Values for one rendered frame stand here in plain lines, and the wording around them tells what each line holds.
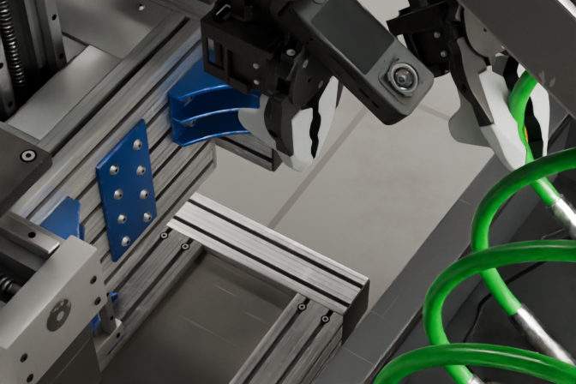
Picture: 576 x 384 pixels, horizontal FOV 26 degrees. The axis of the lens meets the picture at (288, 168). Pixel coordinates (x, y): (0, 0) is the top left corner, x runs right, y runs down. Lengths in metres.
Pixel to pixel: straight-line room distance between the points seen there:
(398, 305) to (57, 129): 0.43
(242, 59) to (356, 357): 0.38
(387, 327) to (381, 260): 1.23
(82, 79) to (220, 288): 0.78
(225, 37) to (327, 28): 0.08
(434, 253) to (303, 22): 0.46
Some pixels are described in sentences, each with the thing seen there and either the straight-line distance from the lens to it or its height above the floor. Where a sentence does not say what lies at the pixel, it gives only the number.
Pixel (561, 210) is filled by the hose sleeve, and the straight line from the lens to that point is 1.04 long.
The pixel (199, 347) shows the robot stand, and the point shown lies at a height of 0.21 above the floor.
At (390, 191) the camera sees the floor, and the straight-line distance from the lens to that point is 2.54.
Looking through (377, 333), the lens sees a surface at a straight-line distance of 1.20.
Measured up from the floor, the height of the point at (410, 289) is 0.95.
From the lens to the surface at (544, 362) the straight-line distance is 0.77.
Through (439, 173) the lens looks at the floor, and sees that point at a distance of 2.58.
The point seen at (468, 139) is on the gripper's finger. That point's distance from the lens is 1.01.
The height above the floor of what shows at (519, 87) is 1.26.
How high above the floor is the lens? 1.95
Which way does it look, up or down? 49 degrees down
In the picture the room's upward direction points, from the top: straight up
